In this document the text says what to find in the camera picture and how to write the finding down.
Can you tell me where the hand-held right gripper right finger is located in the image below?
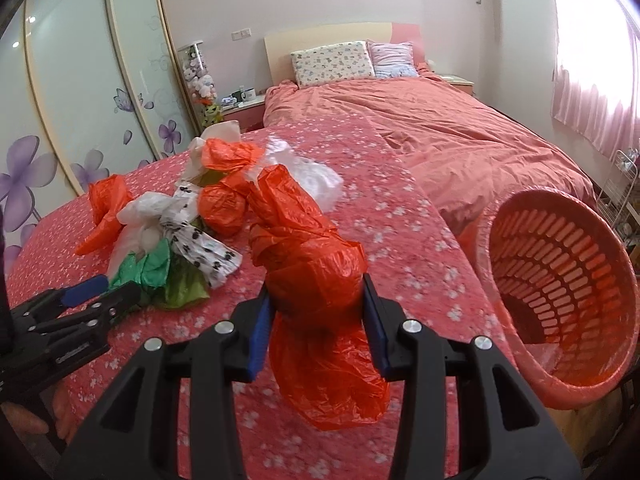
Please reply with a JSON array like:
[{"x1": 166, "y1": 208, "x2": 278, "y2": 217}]
[{"x1": 361, "y1": 272, "x2": 583, "y2": 480}]

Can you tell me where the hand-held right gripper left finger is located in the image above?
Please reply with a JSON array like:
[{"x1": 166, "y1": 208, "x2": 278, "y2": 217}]
[{"x1": 54, "y1": 290, "x2": 273, "y2": 480}]

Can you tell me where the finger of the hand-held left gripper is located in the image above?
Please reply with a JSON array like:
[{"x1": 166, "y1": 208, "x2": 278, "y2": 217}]
[
  {"x1": 10, "y1": 276, "x2": 110, "y2": 318},
  {"x1": 27, "y1": 281, "x2": 145, "y2": 348}
]

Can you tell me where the dark green plastic bag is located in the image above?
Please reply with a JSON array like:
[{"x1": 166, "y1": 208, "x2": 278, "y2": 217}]
[{"x1": 107, "y1": 237, "x2": 173, "y2": 306}]

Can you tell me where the olive green plastic bag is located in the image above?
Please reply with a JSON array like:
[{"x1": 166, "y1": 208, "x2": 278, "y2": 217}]
[{"x1": 152, "y1": 255, "x2": 211, "y2": 310}]

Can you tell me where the large orange plastic bag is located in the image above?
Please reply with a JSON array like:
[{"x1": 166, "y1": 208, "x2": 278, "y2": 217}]
[{"x1": 247, "y1": 165, "x2": 392, "y2": 433}]

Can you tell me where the white translucent plastic bag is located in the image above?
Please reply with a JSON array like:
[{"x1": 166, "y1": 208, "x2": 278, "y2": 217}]
[{"x1": 257, "y1": 135, "x2": 346, "y2": 213}]

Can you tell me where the orange plastic laundry basket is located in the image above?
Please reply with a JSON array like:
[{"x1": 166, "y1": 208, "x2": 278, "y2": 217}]
[{"x1": 470, "y1": 187, "x2": 640, "y2": 408}]

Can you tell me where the white opaque plastic bag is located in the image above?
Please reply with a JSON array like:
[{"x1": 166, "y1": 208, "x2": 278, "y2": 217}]
[{"x1": 107, "y1": 192, "x2": 173, "y2": 271}]

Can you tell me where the pink floral blanket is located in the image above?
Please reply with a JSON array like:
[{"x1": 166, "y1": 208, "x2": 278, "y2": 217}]
[{"x1": 7, "y1": 115, "x2": 506, "y2": 480}]

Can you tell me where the long orange plastic bag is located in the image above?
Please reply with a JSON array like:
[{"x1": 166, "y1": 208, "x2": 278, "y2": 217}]
[{"x1": 75, "y1": 174, "x2": 135, "y2": 257}]

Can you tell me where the paw print plastic bag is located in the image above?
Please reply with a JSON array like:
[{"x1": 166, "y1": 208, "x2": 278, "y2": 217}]
[{"x1": 160, "y1": 182, "x2": 244, "y2": 288}]

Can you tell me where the balled orange plastic bag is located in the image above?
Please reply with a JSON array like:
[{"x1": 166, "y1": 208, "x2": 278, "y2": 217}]
[{"x1": 197, "y1": 182, "x2": 248, "y2": 237}]

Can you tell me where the crumpled orange plastic bag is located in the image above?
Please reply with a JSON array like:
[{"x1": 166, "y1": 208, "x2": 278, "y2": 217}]
[{"x1": 200, "y1": 138, "x2": 266, "y2": 173}]

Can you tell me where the cream plastic bag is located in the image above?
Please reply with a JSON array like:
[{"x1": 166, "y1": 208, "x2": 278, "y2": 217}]
[{"x1": 182, "y1": 122, "x2": 242, "y2": 183}]

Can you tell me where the flower print sliding wardrobe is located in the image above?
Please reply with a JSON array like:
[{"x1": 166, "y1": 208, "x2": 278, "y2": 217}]
[{"x1": 0, "y1": 0, "x2": 201, "y2": 261}]

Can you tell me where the bed with orange duvet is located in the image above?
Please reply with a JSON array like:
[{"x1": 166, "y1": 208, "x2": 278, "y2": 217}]
[{"x1": 262, "y1": 62, "x2": 598, "y2": 241}]

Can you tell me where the pink nightstand with mug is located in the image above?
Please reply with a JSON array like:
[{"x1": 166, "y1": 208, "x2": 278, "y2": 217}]
[{"x1": 217, "y1": 95, "x2": 266, "y2": 133}]

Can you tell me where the plush toy display case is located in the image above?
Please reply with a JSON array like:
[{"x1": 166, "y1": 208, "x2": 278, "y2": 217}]
[{"x1": 177, "y1": 41, "x2": 226, "y2": 133}]

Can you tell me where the pink striped pillow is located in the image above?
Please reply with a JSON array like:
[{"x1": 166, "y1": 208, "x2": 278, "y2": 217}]
[{"x1": 367, "y1": 41, "x2": 418, "y2": 79}]

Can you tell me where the white floral pillow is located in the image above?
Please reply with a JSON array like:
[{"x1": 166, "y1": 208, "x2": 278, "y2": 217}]
[{"x1": 291, "y1": 41, "x2": 377, "y2": 87}]

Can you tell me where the beige pink headboard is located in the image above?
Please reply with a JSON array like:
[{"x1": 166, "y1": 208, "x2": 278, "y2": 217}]
[{"x1": 263, "y1": 22, "x2": 431, "y2": 86}]

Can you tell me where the pink curtain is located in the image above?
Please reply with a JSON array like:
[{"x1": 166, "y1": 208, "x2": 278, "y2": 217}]
[{"x1": 547, "y1": 0, "x2": 640, "y2": 161}]

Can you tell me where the white wire rack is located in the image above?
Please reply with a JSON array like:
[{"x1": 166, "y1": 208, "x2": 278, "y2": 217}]
[{"x1": 595, "y1": 149, "x2": 640, "y2": 241}]

